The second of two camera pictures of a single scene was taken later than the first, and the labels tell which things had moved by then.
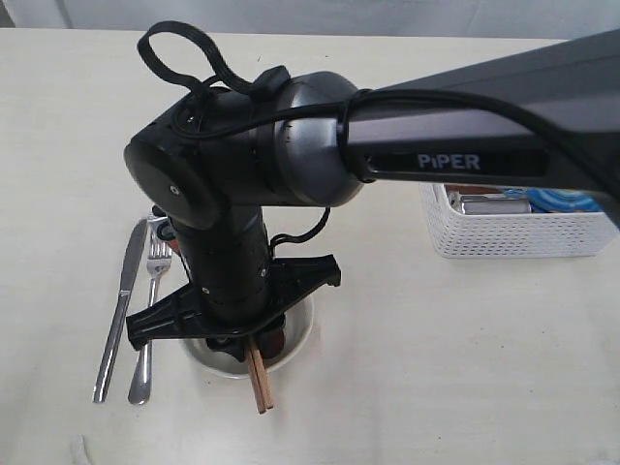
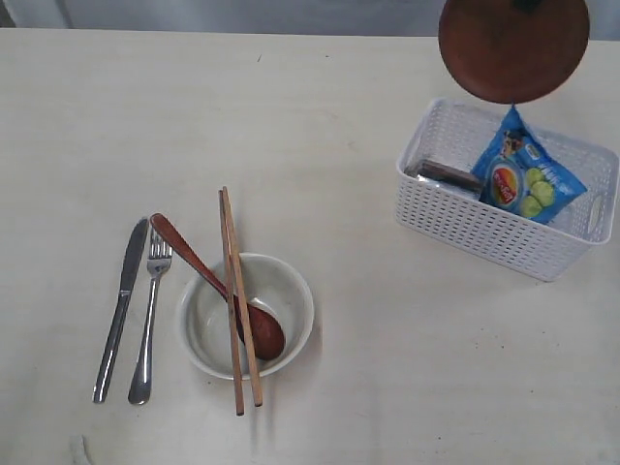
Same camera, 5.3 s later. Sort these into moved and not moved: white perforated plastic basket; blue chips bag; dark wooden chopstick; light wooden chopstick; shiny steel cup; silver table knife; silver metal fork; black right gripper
Moved: light wooden chopstick; dark wooden chopstick; white perforated plastic basket; blue chips bag; black right gripper; shiny steel cup
Not moved: silver table knife; silver metal fork
